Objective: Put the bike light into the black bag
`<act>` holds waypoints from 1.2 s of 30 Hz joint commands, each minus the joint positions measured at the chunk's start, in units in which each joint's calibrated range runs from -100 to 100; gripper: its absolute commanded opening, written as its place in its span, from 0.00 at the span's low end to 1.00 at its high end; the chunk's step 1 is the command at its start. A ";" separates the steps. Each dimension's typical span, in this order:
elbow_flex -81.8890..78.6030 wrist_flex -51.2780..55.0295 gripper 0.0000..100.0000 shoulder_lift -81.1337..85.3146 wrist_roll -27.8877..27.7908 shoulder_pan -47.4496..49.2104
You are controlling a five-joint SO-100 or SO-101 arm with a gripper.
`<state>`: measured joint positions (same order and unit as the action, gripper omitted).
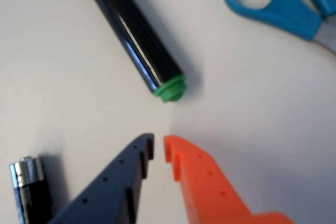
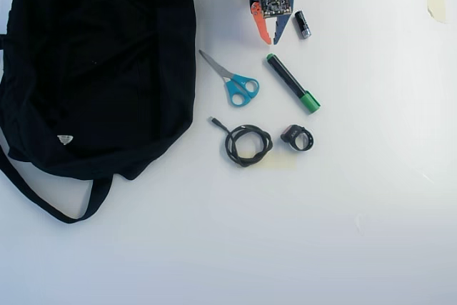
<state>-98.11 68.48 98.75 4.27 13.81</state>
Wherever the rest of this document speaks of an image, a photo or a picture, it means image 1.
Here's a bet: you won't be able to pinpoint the blue-grey gripper finger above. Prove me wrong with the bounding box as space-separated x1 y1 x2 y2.
48 133 155 224

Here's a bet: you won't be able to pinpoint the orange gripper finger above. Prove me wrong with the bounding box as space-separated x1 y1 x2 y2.
163 134 293 224

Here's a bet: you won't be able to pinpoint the black silver battery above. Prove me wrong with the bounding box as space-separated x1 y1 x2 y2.
9 156 54 224

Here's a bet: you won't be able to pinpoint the black marker with green cap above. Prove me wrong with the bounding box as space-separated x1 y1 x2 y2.
77 0 187 103

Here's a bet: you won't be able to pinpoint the blue handled scissors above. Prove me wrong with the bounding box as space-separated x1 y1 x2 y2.
222 0 336 55

